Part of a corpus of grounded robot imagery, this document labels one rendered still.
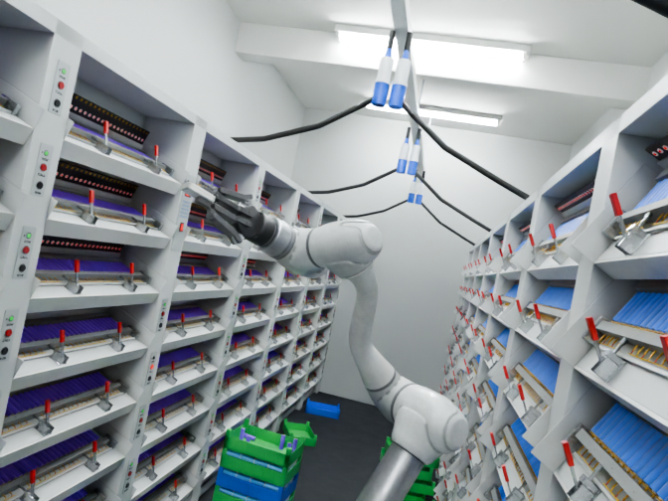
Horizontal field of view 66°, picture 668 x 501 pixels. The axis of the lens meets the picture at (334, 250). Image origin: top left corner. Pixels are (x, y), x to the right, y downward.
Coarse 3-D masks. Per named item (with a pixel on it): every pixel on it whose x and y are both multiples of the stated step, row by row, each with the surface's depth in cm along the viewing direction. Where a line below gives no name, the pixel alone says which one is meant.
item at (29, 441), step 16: (112, 368) 187; (128, 384) 185; (96, 400) 171; (112, 400) 176; (128, 400) 182; (64, 416) 154; (80, 416) 158; (96, 416) 163; (112, 416) 173; (32, 432) 140; (64, 432) 149; (80, 432) 158; (0, 448) 125; (16, 448) 132; (32, 448) 138; (0, 464) 128
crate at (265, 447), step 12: (228, 432) 222; (240, 432) 237; (252, 432) 240; (264, 432) 239; (228, 444) 222; (240, 444) 221; (252, 444) 219; (264, 444) 234; (276, 444) 237; (300, 444) 232; (252, 456) 219; (264, 456) 217; (276, 456) 216; (288, 456) 214
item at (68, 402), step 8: (112, 384) 180; (88, 392) 168; (96, 392) 171; (104, 392) 175; (64, 400) 157; (72, 400) 159; (80, 400) 163; (40, 408) 147; (56, 408) 153; (64, 408) 157; (16, 416) 139; (24, 416) 141; (32, 416) 144; (40, 416) 147; (8, 424) 136
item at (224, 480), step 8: (216, 480) 222; (224, 480) 221; (232, 480) 220; (240, 480) 219; (296, 480) 232; (232, 488) 220; (240, 488) 219; (248, 488) 218; (256, 488) 217; (264, 488) 216; (280, 488) 214; (288, 488) 222; (256, 496) 217; (264, 496) 216; (272, 496) 215; (280, 496) 214
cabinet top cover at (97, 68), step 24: (0, 0) 104; (24, 0) 108; (0, 24) 119; (24, 24) 116; (48, 24) 115; (96, 48) 131; (96, 72) 143; (120, 72) 142; (120, 96) 168; (144, 96) 161; (168, 96) 167; (192, 120) 184; (216, 144) 220; (240, 144) 227
